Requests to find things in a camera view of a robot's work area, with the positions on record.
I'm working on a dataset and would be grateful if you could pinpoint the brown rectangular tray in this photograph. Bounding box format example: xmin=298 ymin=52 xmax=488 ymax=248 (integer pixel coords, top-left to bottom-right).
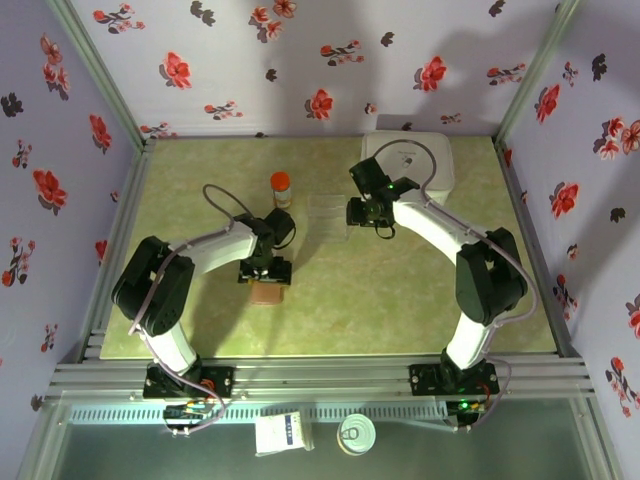
xmin=251 ymin=281 xmax=287 ymax=307

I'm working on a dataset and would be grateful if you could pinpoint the clear plastic card tray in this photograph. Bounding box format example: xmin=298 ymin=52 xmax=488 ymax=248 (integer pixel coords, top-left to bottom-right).
xmin=307 ymin=193 xmax=350 ymax=245

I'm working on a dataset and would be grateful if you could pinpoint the orange pill bottle red cap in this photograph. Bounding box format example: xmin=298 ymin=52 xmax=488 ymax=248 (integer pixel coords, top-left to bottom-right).
xmin=270 ymin=171 xmax=294 ymax=210

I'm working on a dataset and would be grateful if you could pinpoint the white square lidded container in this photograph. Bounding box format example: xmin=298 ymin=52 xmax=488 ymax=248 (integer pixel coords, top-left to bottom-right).
xmin=360 ymin=130 xmax=456 ymax=211

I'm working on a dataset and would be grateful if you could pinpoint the small circuit board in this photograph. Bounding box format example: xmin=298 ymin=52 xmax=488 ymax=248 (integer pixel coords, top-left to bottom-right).
xmin=446 ymin=397 xmax=490 ymax=432
xmin=163 ymin=402 xmax=214 ymax=437

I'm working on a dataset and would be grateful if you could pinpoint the white cardboard box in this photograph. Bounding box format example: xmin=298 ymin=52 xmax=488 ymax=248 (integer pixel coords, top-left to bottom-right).
xmin=254 ymin=412 xmax=314 ymax=456

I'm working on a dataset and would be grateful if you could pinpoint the silver tin can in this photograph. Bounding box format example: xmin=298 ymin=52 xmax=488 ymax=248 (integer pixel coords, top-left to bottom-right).
xmin=337 ymin=413 xmax=377 ymax=457

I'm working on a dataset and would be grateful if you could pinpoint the aluminium frame rail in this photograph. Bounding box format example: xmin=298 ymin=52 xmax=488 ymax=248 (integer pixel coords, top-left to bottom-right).
xmin=44 ymin=353 xmax=597 ymax=401
xmin=492 ymin=138 xmax=576 ymax=359
xmin=79 ymin=138 xmax=157 ymax=361

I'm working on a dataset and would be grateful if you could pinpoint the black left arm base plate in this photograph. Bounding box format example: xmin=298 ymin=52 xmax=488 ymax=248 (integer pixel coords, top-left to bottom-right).
xmin=143 ymin=364 xmax=236 ymax=400

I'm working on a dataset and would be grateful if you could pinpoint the grey slotted cable duct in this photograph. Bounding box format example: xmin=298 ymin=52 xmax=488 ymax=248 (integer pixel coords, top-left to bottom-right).
xmin=68 ymin=403 xmax=451 ymax=425

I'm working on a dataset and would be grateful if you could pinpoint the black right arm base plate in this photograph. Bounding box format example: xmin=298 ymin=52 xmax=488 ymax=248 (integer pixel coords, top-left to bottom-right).
xmin=408 ymin=362 xmax=500 ymax=396

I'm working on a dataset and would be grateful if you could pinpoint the aluminium corner post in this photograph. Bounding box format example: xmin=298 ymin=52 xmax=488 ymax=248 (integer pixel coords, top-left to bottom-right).
xmin=494 ymin=0 xmax=584 ymax=144
xmin=44 ymin=0 xmax=154 ymax=146

